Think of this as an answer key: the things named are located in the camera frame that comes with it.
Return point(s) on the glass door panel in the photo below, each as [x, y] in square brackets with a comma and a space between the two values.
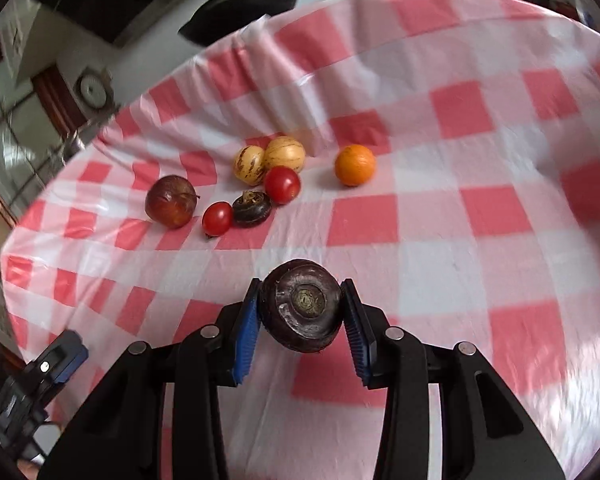
[15, 155]

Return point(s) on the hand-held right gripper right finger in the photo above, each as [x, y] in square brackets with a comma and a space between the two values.
[355, 330]

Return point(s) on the wrinkled dark red apple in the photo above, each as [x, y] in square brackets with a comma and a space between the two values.
[170, 202]

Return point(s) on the red white checked tablecloth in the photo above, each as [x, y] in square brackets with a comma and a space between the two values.
[430, 270]

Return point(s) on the red cherry tomato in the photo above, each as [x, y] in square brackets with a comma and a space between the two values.
[282, 185]
[217, 218]

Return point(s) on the round grey appliance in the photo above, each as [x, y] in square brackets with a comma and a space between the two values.
[92, 90]

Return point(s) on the brown wooden door frame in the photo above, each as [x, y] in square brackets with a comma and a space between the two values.
[55, 100]

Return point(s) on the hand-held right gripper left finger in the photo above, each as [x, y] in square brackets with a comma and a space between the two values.
[245, 330]

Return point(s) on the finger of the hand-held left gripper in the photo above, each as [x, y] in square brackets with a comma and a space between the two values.
[72, 355]

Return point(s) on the small orange tangerine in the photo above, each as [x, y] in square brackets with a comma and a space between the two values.
[355, 165]

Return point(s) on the yellow striped pepino melon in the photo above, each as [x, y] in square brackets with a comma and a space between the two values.
[247, 164]
[286, 152]

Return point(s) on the black pan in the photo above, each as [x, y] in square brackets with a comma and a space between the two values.
[240, 5]

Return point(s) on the dark brown water chestnut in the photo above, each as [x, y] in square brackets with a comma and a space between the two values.
[251, 210]
[300, 305]

